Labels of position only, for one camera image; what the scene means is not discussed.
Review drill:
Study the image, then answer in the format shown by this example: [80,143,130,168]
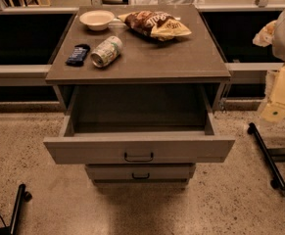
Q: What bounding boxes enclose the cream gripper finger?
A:
[253,21,276,47]
[260,103,285,123]

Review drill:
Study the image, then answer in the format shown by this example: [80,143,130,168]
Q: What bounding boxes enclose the grey top drawer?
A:
[44,84,235,165]

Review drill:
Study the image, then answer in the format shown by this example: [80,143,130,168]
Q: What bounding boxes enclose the grey drawer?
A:
[44,84,235,165]
[85,164,195,181]

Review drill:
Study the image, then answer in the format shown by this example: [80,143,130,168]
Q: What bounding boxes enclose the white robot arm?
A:
[253,9,285,123]

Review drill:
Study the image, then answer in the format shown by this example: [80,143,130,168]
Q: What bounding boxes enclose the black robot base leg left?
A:
[0,183,32,235]

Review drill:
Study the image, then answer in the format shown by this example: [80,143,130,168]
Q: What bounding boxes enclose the grey drawer cabinet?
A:
[46,6,230,184]

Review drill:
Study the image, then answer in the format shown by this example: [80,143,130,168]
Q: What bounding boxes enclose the grey bottom drawer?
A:
[85,164,195,181]

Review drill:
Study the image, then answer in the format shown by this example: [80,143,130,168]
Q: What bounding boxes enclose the brown chip bag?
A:
[119,10,191,41]

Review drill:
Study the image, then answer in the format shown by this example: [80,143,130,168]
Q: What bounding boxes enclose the green white soda can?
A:
[90,36,122,68]

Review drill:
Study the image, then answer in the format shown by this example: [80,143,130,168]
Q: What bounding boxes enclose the white bowl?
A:
[79,10,115,31]

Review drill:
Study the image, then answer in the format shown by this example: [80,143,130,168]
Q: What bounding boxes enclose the dark blue snack bar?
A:
[66,44,90,67]

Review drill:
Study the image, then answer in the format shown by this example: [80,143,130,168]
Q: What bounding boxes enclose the metal railing frame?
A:
[0,0,285,87]

